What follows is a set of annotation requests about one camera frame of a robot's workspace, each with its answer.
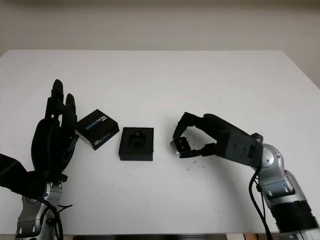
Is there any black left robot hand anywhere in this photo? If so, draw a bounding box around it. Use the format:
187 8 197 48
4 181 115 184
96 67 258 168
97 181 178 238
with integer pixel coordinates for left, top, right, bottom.
30 79 80 181

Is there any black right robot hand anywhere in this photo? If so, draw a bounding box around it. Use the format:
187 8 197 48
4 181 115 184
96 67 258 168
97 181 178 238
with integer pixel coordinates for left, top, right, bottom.
172 111 251 159

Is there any small silver depth camera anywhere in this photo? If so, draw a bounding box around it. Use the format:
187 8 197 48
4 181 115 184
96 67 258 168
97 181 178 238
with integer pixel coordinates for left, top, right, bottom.
169 136 191 154

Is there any black RealSense box lid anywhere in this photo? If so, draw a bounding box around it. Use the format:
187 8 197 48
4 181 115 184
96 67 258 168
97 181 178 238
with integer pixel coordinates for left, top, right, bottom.
74 108 120 151

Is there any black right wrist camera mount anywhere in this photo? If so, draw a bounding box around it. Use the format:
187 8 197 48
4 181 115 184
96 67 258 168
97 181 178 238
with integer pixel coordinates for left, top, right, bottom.
216 130 265 174

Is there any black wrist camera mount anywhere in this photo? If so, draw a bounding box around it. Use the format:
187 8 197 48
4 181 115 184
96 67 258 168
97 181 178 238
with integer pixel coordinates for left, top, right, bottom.
0 153 44 196
216 130 265 174

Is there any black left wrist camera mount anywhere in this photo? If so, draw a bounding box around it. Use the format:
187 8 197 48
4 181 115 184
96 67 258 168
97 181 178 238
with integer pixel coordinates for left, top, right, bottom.
0 153 44 196

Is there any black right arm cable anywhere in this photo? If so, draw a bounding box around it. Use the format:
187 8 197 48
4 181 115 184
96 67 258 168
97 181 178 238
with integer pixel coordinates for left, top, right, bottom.
248 171 274 240

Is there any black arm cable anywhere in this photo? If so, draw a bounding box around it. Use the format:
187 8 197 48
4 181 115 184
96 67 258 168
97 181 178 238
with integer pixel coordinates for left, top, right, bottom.
37 196 74 240
248 171 274 240

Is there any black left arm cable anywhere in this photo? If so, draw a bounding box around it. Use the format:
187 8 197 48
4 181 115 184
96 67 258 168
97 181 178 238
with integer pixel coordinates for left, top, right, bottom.
37 196 74 240

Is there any black camera box base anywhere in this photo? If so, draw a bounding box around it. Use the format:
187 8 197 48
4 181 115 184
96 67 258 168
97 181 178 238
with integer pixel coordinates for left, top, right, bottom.
118 126 155 162

